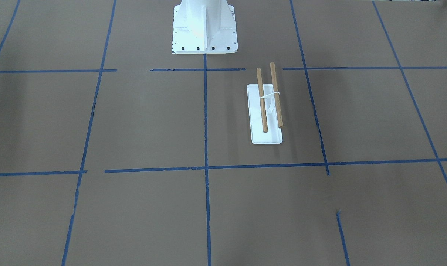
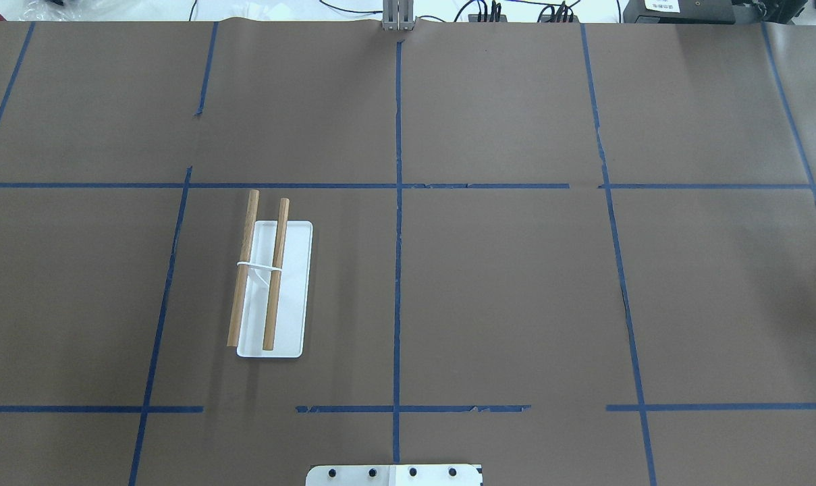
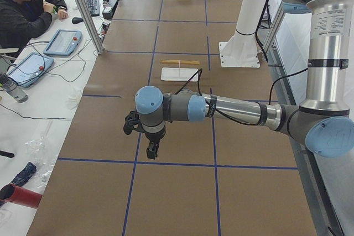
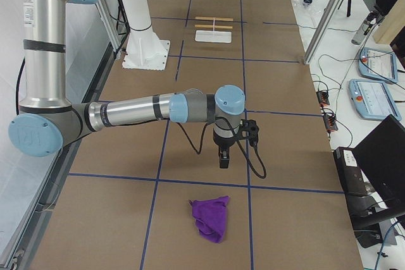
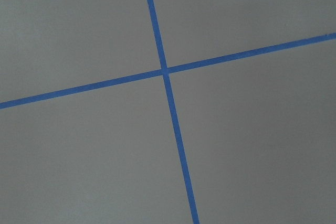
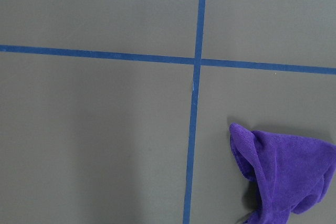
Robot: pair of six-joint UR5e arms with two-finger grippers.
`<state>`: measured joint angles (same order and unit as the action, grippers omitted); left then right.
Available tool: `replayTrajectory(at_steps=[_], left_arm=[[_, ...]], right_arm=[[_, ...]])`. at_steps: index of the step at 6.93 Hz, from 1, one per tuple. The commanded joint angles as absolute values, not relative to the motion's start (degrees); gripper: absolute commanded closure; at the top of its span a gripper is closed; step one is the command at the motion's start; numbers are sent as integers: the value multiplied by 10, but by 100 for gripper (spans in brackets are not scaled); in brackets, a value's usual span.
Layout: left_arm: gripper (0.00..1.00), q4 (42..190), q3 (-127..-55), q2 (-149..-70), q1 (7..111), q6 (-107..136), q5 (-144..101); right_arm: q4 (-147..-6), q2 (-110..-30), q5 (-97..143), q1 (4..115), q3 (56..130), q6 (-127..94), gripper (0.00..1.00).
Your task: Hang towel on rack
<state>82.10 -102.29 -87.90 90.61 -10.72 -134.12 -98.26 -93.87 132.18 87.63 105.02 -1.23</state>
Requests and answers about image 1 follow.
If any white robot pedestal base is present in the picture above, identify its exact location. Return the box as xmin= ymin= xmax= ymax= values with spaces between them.
xmin=172 ymin=0 xmax=238 ymax=54

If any white wooden towel rack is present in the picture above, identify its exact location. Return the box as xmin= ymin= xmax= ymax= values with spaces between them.
xmin=247 ymin=62 xmax=284 ymax=145

